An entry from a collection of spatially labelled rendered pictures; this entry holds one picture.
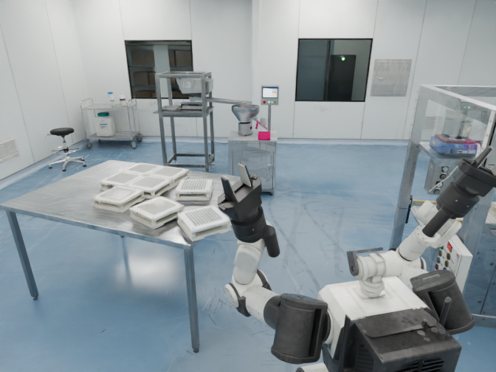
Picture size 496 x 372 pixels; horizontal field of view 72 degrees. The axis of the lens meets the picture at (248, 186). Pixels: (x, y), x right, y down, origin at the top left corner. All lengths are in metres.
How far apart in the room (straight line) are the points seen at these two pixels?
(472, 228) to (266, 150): 3.04
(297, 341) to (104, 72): 7.20
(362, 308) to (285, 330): 0.20
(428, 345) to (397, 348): 0.07
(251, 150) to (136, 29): 3.97
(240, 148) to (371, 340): 3.65
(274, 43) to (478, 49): 3.75
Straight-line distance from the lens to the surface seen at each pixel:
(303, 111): 7.11
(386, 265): 0.94
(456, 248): 1.64
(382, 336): 0.90
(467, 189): 1.13
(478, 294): 2.89
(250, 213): 0.82
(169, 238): 1.99
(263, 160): 4.36
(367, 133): 7.45
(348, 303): 0.95
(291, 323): 0.90
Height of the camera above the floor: 1.83
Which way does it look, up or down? 22 degrees down
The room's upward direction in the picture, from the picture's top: straight up
